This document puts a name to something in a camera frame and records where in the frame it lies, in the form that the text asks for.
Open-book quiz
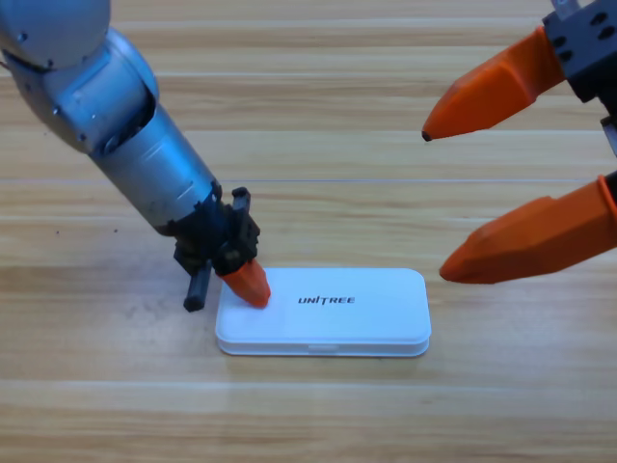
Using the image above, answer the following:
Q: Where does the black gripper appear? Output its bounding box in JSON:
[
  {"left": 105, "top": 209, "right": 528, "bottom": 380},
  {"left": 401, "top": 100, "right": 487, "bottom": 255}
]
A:
[
  {"left": 172, "top": 185, "right": 272, "bottom": 313},
  {"left": 421, "top": 0, "right": 617, "bottom": 213}
]

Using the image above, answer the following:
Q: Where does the white Unitree pencil case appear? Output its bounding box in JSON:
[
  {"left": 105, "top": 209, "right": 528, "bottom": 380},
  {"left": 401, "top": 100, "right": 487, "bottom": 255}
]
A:
[{"left": 214, "top": 267, "right": 433, "bottom": 359}]

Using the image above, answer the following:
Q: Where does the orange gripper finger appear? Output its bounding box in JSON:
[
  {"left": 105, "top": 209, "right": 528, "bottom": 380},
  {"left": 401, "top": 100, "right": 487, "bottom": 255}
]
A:
[{"left": 439, "top": 174, "right": 617, "bottom": 285}]

